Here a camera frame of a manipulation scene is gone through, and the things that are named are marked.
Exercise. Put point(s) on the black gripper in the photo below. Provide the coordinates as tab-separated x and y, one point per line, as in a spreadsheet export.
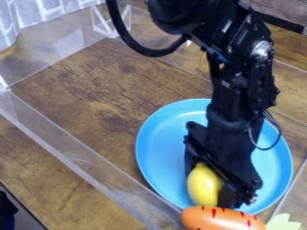
223	147

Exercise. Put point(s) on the yellow toy lemon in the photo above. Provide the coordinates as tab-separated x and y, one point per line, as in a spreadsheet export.
203	186

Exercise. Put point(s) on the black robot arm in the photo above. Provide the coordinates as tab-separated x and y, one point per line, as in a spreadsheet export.
230	32

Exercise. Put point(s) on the blue round plastic tray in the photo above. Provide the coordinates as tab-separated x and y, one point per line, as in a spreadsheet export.
161	152

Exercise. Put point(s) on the orange toy carrot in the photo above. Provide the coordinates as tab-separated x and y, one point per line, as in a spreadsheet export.
207	218

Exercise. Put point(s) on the dark baseboard strip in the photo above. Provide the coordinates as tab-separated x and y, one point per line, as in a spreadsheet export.
291	26

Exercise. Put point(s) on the white brick pattern curtain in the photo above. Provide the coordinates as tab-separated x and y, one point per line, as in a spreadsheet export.
23	13

